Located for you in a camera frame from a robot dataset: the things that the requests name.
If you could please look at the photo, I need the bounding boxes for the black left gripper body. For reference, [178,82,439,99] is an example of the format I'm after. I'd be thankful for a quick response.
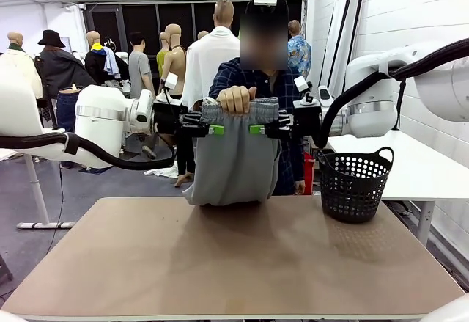
[152,102,184,136]

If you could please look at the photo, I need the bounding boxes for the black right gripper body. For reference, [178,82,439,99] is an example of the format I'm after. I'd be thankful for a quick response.
[292,106,325,139]

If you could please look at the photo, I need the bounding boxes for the grey shorts garment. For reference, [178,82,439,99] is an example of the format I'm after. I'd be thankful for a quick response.
[182,96,283,207]

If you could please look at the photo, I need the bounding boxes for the person's left forearm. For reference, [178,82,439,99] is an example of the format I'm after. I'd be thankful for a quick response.
[291,142,306,183]

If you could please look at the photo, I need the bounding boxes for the person's right forearm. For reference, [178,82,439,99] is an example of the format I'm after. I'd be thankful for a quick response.
[208,59,243,99]

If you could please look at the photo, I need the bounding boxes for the bare mannequin in black pants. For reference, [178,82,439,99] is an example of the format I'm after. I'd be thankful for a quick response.
[160,23,197,187]

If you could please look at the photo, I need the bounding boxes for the person's right hand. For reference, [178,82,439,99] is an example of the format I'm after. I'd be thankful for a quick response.
[216,86,257,115]

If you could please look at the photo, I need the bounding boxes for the person in dark plaid shirt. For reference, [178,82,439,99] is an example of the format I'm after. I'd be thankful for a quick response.
[208,0,307,197]

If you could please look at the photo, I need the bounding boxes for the red shopping bag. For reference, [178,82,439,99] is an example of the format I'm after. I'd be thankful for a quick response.
[303,152,315,195]

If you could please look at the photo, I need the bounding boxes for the white cloth on floor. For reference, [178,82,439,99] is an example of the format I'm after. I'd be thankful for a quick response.
[144,167,180,179]

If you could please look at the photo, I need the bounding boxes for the person in grey t-shirt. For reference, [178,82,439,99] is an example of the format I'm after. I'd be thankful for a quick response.
[128,31,158,160]

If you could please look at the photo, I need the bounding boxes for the mannequin in yellow-green top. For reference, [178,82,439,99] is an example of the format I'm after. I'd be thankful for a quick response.
[156,31,171,79]

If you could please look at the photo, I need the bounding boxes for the figure in white shirt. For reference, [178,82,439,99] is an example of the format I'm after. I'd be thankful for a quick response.
[181,0,241,111]

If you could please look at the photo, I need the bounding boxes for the man in blue floral shirt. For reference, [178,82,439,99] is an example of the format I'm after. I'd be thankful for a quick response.
[287,19,312,81]

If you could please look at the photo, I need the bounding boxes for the black-framed white panel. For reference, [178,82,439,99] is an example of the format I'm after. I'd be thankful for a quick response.
[335,0,366,88]
[317,0,355,88]

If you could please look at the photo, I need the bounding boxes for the light blue hanging shirt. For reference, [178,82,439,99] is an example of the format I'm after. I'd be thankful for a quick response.
[103,45,121,80]

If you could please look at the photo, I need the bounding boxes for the black perforated laundry basket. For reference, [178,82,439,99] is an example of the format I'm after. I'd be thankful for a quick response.
[317,146,395,224]

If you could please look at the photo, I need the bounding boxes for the mannequin with yellow scarf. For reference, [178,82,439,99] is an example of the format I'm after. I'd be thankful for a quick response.
[84,30,129,87]

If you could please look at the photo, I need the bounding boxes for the blue jeans on stand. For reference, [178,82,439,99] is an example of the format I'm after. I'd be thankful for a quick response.
[56,86,84,143]

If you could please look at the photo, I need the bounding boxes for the black cap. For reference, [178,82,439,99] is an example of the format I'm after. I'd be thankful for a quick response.
[245,0,289,21]

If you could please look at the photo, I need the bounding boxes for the mannequin in dark coat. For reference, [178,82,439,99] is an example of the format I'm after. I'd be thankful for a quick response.
[36,29,98,99]

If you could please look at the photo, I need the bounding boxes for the large white side table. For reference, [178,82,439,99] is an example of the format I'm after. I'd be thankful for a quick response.
[325,129,469,246]

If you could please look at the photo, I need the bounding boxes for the black bucket hat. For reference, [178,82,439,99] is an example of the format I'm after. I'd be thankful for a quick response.
[37,29,66,48]

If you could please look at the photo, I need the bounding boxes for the mannequin in cream jacket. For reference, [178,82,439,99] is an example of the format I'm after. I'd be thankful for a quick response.
[0,31,43,88]

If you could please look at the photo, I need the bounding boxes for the white table with T-foot leg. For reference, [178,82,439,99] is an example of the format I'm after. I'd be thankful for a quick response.
[0,149,76,230]

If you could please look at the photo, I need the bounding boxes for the black stand foot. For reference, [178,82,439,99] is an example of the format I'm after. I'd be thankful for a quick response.
[0,254,14,282]

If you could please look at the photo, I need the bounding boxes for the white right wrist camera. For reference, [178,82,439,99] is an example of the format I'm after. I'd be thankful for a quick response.
[292,75,324,109]

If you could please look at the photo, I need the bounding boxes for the thin black floor cable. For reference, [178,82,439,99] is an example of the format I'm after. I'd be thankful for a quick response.
[45,173,65,257]

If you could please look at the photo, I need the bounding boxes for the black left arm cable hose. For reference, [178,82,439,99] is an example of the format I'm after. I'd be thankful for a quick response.
[0,131,177,171]

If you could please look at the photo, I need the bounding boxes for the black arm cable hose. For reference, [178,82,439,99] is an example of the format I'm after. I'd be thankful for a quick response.
[0,131,177,171]
[314,37,469,150]

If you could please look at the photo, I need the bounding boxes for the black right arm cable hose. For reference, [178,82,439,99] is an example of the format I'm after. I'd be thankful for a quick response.
[314,37,469,150]

